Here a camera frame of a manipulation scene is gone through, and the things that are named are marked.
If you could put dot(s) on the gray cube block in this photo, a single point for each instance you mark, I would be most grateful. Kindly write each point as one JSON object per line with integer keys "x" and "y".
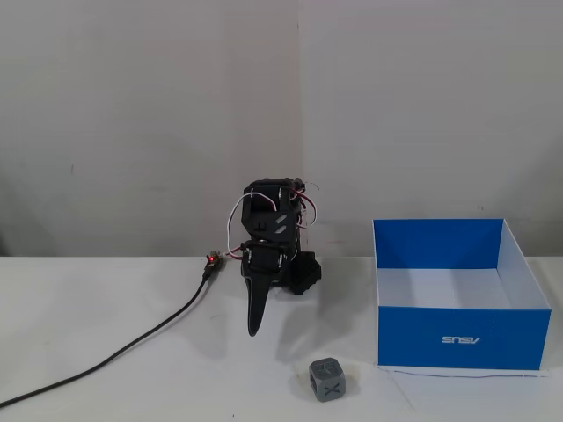
{"x": 326, "y": 381}

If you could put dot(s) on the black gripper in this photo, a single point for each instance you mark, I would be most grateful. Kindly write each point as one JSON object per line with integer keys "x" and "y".
{"x": 263, "y": 260}

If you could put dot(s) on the small controller board red light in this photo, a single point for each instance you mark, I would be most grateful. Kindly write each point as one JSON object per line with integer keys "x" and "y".
{"x": 213, "y": 259}

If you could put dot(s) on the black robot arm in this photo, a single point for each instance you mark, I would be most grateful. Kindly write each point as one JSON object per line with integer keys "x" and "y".
{"x": 264, "y": 220}

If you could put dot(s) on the blue white cardboard box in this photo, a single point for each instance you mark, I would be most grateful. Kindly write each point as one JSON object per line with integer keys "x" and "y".
{"x": 462, "y": 336}

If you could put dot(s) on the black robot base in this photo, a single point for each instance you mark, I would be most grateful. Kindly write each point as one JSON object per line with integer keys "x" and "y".
{"x": 305, "y": 274}

